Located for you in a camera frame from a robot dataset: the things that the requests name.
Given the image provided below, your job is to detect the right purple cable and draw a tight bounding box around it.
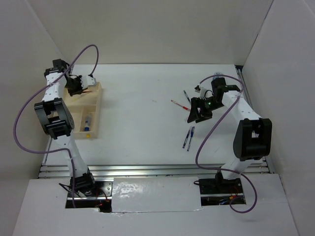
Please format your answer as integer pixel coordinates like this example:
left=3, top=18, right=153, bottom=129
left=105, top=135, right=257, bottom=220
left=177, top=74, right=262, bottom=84
left=195, top=75, right=258, bottom=214

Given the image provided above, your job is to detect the right blue pen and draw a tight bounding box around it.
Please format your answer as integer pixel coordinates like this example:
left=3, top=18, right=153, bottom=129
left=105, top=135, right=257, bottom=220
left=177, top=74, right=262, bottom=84
left=187, top=126, right=195, bottom=151

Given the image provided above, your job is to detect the left blue pen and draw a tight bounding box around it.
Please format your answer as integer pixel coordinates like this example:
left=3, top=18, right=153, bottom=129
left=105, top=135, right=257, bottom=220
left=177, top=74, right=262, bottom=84
left=182, top=126, right=192, bottom=149

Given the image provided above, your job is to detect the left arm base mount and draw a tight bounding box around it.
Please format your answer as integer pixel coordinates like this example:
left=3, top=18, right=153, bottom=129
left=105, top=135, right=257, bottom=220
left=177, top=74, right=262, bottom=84
left=59, top=180, right=113, bottom=213

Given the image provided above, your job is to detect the blue pen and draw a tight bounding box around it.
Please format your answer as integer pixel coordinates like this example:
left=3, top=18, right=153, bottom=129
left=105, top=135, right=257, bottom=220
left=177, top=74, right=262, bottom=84
left=182, top=126, right=192, bottom=149
left=187, top=126, right=195, bottom=151

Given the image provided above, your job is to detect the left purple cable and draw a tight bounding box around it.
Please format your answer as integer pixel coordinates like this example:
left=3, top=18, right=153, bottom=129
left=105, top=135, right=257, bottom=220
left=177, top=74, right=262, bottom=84
left=12, top=44, right=100, bottom=207

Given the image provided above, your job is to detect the far blue white tape roll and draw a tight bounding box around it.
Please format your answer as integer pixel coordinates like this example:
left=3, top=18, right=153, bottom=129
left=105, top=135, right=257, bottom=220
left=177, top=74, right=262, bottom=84
left=214, top=72, right=223, bottom=77

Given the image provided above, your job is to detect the cream compartment organizer tray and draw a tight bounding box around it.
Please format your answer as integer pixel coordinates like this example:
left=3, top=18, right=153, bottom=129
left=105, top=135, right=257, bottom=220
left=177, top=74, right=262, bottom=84
left=63, top=82, right=103, bottom=139

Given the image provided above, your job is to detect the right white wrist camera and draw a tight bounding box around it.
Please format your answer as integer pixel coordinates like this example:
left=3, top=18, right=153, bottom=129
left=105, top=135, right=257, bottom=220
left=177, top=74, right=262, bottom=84
left=194, top=84, right=210, bottom=100

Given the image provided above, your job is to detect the aluminium front rail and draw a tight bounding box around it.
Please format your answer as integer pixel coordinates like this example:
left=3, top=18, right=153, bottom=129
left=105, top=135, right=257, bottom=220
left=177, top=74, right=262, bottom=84
left=38, top=165, right=269, bottom=178

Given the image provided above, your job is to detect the dark green pen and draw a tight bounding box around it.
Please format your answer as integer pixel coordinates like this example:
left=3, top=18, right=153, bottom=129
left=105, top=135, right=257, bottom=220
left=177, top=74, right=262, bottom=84
left=183, top=90, right=191, bottom=104

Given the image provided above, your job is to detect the red pen with clip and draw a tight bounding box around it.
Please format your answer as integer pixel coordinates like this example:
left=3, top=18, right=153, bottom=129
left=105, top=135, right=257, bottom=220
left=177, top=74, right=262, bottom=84
left=171, top=100, right=190, bottom=111

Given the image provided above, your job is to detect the blue cap glue bottle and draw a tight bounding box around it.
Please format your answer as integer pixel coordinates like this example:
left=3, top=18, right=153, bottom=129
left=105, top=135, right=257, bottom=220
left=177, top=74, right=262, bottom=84
left=83, top=113, right=93, bottom=132

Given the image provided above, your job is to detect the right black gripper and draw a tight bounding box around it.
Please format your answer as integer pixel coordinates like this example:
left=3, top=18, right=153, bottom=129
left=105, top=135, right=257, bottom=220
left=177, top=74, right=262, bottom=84
left=187, top=96, right=224, bottom=123

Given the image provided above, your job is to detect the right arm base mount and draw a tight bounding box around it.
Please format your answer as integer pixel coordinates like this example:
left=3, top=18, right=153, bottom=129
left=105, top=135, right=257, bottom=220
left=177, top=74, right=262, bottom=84
left=193, top=172, right=246, bottom=206

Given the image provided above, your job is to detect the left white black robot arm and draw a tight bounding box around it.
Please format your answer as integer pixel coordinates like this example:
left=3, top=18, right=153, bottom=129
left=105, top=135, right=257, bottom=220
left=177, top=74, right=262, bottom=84
left=34, top=59, right=97, bottom=197

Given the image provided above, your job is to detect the purple cable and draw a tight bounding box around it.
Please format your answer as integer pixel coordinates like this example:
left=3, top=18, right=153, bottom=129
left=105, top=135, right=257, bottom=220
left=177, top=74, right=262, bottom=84
left=195, top=75, right=258, bottom=214
left=12, top=44, right=100, bottom=207

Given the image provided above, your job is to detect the white foil cover sheet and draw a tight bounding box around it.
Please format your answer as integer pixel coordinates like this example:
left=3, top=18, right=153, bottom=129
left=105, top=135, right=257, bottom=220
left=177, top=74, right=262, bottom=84
left=111, top=177, right=202, bottom=213

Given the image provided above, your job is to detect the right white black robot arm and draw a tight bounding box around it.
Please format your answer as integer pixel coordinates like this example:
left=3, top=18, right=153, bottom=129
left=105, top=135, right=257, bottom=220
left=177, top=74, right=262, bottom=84
left=188, top=75, right=272, bottom=193

